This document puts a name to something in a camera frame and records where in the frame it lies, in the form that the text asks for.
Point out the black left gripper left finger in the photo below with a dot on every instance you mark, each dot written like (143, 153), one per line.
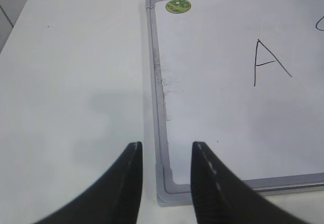
(114, 198)

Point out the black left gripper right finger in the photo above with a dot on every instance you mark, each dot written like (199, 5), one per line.
(219, 196)

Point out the round green sticker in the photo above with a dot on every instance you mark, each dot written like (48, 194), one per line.
(178, 6)

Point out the white whiteboard with aluminium frame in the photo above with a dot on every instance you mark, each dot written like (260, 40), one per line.
(243, 76)

